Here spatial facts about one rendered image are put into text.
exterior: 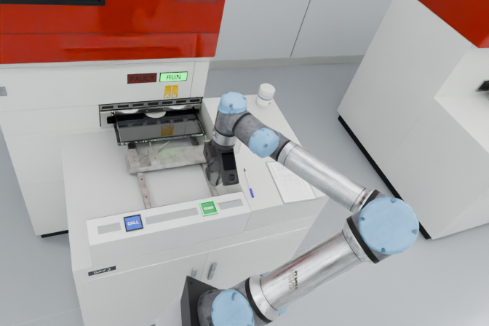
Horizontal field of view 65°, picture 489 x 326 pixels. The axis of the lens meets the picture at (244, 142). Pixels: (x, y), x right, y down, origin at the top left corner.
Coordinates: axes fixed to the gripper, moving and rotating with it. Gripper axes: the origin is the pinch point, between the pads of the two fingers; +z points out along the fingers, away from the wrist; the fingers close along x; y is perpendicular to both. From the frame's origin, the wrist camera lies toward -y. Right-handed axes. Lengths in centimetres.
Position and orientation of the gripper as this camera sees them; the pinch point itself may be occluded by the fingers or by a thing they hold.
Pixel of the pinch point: (215, 185)
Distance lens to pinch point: 127.1
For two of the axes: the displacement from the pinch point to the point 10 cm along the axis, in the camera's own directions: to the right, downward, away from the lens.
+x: -9.1, 1.2, -3.9
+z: -2.1, 6.9, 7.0
